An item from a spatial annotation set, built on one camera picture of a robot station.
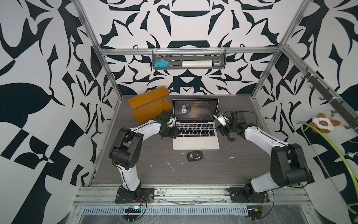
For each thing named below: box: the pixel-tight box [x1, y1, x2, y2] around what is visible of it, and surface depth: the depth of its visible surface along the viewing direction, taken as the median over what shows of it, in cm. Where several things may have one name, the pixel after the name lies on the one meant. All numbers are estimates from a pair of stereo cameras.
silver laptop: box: [172, 98, 220, 151], surface depth 97 cm
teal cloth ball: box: [153, 58, 170, 70], surface depth 93 cm
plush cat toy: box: [309, 112, 341, 134], surface depth 61 cm
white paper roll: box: [181, 60, 213, 68], surface depth 92 cm
